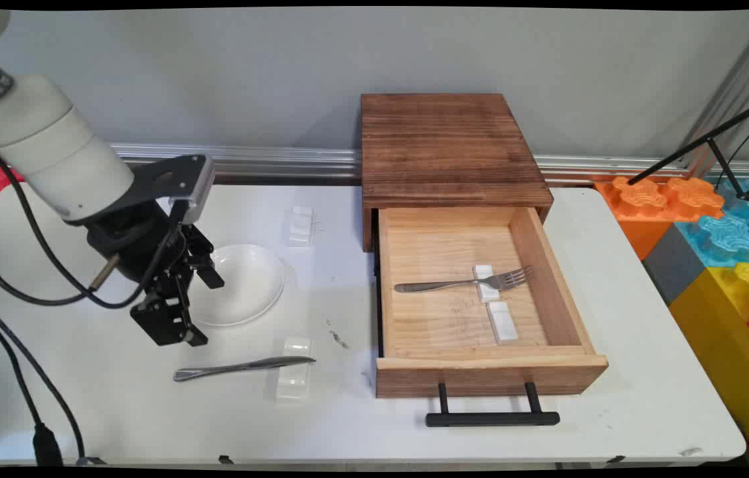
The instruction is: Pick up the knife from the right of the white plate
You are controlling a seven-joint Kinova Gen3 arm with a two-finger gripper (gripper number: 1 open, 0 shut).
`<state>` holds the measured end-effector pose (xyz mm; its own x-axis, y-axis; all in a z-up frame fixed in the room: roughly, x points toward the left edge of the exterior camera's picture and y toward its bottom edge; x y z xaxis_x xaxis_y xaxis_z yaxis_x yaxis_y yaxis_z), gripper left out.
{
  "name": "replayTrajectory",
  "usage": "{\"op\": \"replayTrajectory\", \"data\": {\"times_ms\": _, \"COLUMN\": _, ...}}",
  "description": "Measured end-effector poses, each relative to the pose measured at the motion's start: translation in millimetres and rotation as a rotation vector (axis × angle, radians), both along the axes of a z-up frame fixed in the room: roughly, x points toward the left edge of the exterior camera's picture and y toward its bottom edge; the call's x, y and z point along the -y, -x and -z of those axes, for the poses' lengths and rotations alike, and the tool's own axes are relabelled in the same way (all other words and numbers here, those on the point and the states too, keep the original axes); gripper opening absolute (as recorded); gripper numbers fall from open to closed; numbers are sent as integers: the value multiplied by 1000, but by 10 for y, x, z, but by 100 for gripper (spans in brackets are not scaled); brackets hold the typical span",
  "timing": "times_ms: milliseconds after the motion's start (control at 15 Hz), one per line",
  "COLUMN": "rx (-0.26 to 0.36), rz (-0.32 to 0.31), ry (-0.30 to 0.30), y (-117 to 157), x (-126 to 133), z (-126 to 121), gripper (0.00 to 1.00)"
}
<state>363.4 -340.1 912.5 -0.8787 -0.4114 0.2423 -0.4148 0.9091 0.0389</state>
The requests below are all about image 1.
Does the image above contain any dark grey camera mount bracket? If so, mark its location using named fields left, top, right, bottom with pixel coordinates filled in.
left=79, top=154, right=209, bottom=226

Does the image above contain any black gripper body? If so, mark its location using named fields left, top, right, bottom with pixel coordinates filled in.
left=86, top=199, right=200, bottom=293

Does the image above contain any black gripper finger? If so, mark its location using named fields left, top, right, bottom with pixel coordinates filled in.
left=130, top=268, right=208, bottom=348
left=185, top=226, right=226, bottom=290

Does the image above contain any steel fork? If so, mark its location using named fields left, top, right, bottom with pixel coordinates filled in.
left=394, top=266, right=536, bottom=295

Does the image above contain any black tripod stand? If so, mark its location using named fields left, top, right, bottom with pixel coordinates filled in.
left=627, top=90, right=749, bottom=208

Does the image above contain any white round plate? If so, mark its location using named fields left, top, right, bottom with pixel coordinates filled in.
left=189, top=244, right=286, bottom=327

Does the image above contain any orange foam block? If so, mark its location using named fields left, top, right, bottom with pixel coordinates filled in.
left=595, top=175, right=726, bottom=261

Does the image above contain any steel table knife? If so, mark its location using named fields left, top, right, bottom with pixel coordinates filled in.
left=173, top=357, right=317, bottom=383

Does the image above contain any dark wooden drawer cabinet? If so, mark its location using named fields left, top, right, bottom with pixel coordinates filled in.
left=360, top=93, right=554, bottom=254

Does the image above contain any blue foam block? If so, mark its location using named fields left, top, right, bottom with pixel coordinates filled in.
left=673, top=176, right=749, bottom=268

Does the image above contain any thin black cable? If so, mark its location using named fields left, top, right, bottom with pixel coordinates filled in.
left=0, top=133, right=110, bottom=467

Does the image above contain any aluminium rail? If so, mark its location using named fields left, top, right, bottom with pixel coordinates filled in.
left=0, top=143, right=749, bottom=188

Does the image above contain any light wooden drawer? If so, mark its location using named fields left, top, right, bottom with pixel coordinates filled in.
left=373, top=206, right=610, bottom=400

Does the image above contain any black drawer handle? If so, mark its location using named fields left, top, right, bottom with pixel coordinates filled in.
left=425, top=382, right=561, bottom=428

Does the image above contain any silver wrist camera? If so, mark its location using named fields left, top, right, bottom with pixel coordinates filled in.
left=169, top=156, right=216, bottom=225

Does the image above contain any grey foam block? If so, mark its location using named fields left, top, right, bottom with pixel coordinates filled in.
left=642, top=222, right=708, bottom=307

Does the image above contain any thick black cable with plug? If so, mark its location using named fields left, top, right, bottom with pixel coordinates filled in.
left=0, top=133, right=184, bottom=467

